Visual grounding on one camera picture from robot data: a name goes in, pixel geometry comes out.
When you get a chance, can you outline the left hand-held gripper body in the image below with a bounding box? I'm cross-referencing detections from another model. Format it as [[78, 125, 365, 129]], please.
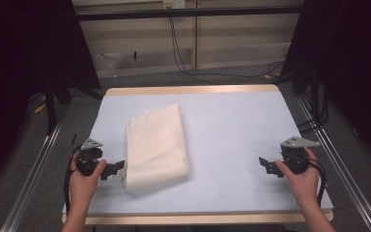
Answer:
[[75, 138, 104, 177]]

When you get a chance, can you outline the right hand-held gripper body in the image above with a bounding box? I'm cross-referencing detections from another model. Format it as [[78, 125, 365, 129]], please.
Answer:
[[279, 135, 322, 175]]

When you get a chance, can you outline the white mesh laundry bag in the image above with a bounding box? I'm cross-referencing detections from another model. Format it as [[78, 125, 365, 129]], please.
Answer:
[[122, 103, 191, 191]]

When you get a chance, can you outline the person's right hand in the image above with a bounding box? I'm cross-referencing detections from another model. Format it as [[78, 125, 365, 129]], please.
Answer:
[[274, 148, 320, 207]]

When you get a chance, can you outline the person's left hand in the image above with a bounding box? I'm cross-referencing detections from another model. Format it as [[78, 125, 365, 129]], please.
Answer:
[[68, 153, 107, 207]]

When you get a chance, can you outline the light blue table mat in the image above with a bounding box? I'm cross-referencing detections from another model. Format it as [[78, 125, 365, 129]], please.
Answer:
[[62, 90, 334, 216]]

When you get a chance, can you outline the black metal stand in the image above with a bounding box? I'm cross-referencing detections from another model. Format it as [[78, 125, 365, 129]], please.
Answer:
[[43, 78, 104, 135], [272, 62, 324, 125]]

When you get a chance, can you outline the yellow tape piece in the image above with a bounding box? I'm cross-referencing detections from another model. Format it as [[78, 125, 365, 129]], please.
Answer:
[[33, 101, 48, 115]]

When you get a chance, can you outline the wooden table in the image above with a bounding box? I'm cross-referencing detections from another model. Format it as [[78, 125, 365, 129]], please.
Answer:
[[61, 84, 335, 226]]

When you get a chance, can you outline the black curtain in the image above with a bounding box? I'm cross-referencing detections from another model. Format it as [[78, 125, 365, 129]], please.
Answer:
[[0, 0, 101, 191], [281, 0, 371, 170]]

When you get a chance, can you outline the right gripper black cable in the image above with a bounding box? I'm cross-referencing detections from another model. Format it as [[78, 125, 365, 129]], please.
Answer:
[[307, 157, 328, 208]]

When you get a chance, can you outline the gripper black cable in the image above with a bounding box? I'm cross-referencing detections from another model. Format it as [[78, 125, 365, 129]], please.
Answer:
[[63, 145, 82, 218], [307, 157, 328, 208]]

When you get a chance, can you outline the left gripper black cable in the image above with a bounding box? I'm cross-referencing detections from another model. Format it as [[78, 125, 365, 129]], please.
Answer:
[[63, 145, 82, 218]]

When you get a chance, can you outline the aluminium floor rail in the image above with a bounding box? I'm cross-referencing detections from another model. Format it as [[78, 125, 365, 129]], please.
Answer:
[[0, 107, 68, 232], [295, 94, 371, 232]]

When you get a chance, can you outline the black floor cable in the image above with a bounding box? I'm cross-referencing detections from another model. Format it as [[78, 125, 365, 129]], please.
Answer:
[[297, 86, 330, 133]]

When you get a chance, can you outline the black wall cable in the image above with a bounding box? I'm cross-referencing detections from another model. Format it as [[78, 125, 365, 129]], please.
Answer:
[[168, 14, 286, 86]]

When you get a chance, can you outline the black horizontal frame bar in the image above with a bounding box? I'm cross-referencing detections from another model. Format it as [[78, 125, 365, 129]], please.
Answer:
[[75, 5, 303, 22]]

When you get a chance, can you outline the white wall socket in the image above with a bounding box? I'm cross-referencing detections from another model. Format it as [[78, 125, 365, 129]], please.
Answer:
[[162, 0, 187, 10]]

